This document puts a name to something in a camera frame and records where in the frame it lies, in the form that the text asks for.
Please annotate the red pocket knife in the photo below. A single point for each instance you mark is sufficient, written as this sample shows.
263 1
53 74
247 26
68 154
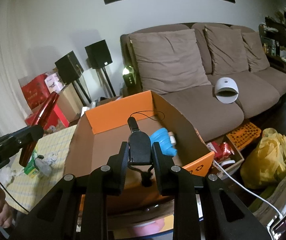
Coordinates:
42 112

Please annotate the yellow plastic bag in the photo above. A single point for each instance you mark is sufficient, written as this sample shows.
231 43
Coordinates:
265 160

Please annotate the black speaker stand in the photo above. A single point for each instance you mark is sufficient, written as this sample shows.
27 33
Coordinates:
108 82
81 93

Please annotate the blue funnel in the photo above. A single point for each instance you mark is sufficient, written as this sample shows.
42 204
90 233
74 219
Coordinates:
161 140

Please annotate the large brown cushion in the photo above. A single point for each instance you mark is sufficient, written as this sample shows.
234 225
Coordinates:
168 60

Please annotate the yellow checked tablecloth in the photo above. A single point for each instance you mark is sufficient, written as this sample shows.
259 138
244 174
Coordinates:
55 140

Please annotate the open bag of clutter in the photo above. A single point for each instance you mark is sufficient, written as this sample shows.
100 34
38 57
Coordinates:
100 103

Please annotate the orange plastic crate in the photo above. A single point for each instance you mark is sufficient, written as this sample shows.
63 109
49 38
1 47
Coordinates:
244 135

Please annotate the medium brown cushion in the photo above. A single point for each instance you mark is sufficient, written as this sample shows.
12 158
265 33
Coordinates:
225 50

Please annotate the dark cluttered shelf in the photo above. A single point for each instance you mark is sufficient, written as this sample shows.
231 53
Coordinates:
280 45

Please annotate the white dome lamp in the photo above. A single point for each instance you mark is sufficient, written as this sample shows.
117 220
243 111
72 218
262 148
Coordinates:
225 86

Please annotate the white curtain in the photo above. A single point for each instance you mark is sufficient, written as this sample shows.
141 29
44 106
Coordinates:
2 67

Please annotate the green drink carton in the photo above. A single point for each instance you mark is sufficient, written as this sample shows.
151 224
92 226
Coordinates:
31 171

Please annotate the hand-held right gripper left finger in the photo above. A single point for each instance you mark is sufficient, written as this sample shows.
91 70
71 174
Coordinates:
124 161

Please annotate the orange cardboard box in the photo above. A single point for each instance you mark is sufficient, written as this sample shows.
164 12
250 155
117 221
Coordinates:
108 150

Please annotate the brown cardboard box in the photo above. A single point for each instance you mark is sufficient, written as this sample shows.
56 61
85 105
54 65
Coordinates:
69 105

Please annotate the red gift box pictured label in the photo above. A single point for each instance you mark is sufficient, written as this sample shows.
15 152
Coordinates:
58 120

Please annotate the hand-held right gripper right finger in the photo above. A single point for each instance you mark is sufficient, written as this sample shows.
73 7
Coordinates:
156 162

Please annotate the red foil packet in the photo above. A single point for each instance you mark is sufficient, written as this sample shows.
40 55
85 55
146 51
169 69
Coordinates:
226 148

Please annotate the black speaker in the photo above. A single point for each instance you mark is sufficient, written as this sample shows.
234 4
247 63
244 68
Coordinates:
69 67
99 53

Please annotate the smartphone lit screen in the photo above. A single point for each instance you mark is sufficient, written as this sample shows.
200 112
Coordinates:
283 222

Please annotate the red gift box gold print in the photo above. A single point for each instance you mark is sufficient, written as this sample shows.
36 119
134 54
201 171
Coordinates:
32 92

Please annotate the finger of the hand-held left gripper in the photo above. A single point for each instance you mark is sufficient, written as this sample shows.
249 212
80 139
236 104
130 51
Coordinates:
25 137

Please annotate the small brown cushion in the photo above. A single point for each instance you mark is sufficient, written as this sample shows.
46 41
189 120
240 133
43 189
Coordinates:
257 52

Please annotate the black lit lantern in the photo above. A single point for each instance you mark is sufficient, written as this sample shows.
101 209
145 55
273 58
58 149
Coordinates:
129 78

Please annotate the brown sofa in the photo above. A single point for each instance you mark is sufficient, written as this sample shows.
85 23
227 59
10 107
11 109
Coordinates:
203 110

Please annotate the clear bottle pink cap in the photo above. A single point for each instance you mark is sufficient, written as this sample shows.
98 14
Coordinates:
45 166

